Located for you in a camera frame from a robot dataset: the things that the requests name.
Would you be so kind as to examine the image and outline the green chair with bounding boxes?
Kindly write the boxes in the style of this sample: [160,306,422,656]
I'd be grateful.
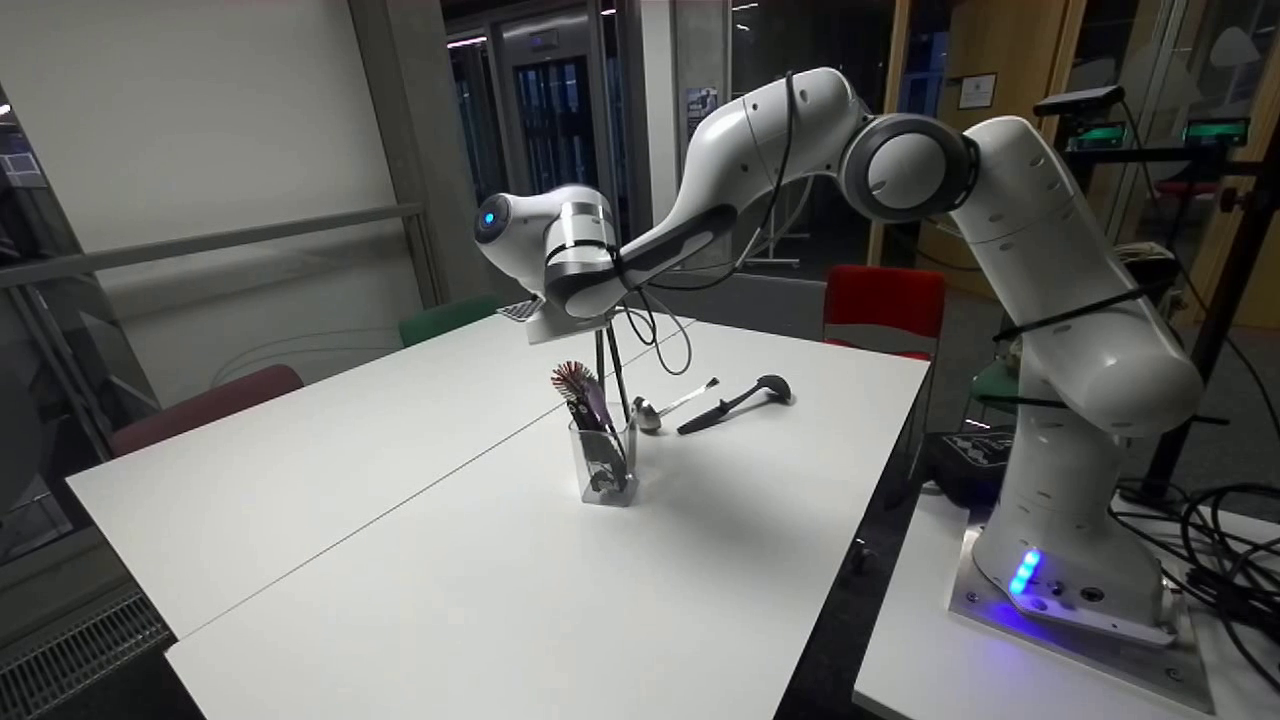
[392,291,503,354]
[968,356,1031,422]

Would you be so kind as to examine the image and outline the clear cutlery holder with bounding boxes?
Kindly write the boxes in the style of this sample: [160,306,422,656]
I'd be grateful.
[569,397,645,510]

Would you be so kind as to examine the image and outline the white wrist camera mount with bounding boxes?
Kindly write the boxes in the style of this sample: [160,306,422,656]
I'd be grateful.
[508,296,592,348]

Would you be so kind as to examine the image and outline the reddish brown brush utensil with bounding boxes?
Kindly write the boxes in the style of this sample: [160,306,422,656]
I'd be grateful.
[547,356,598,400]

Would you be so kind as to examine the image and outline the black control box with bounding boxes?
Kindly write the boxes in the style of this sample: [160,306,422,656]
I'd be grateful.
[925,426,1018,520]

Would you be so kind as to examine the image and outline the red chair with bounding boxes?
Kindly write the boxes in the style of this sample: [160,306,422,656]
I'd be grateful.
[109,361,308,461]
[818,259,950,365]

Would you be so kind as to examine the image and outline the black metal tongs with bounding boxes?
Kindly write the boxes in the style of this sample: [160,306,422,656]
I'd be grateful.
[588,327,647,464]

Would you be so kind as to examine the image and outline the black ladle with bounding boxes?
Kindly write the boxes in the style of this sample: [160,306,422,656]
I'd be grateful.
[673,371,800,441]

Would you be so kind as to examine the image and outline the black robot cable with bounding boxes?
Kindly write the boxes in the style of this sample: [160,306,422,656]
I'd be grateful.
[617,72,855,382]

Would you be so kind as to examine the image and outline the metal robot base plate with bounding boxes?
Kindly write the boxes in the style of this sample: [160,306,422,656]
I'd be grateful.
[945,520,1218,720]

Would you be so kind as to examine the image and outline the purple utensil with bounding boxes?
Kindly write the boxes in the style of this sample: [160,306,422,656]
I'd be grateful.
[555,382,607,435]

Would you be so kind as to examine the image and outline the metal floor grille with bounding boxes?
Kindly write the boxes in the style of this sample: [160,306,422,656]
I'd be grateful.
[0,585,178,720]

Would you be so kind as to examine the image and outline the small metal strainer spoon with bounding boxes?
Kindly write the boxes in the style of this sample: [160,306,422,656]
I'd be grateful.
[627,378,725,441]

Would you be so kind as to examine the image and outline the black tripod stand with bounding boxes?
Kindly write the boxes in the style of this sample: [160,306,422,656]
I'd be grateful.
[1031,80,1280,512]

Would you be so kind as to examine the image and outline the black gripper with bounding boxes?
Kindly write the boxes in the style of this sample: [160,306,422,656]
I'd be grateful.
[583,283,660,361]

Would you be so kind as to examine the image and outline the black floor cable bundle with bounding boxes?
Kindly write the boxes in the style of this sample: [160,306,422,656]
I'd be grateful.
[1101,476,1280,699]

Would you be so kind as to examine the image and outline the grey metal railing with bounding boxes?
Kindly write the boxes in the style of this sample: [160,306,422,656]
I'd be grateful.
[0,199,430,302]

